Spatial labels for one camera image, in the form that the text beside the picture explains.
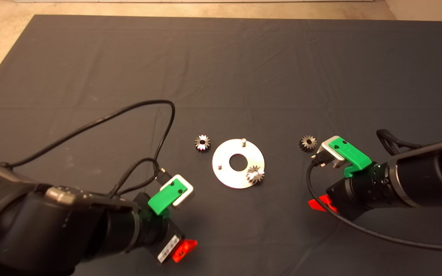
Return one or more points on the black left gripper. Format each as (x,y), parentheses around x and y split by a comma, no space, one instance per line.
(159,235)

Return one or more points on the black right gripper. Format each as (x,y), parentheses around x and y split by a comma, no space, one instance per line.
(363,191)

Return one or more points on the steel planetary gear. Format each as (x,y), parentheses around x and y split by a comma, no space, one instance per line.
(206,147)
(313,147)
(252,179)

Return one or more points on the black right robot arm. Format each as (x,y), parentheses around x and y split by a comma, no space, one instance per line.
(428,180)

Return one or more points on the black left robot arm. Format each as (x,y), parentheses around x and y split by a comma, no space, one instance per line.
(52,230)

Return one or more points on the round metal carrier plate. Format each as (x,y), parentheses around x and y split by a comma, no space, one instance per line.
(225,153)

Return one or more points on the dark grey table cloth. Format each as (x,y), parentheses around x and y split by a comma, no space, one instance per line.
(244,76)

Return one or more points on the left silver camera box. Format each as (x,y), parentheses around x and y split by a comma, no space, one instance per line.
(186,197)

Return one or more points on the silver camera box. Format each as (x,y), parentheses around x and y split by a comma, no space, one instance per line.
(330,151)
(186,197)

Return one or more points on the right silver camera box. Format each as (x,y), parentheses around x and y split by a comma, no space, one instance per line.
(330,151)

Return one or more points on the left green camera mount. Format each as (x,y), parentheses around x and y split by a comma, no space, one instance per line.
(165,199)

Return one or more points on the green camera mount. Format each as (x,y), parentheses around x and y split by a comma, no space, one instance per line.
(353,155)
(165,199)

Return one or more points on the right green camera mount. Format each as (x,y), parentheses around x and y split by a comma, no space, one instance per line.
(353,155)

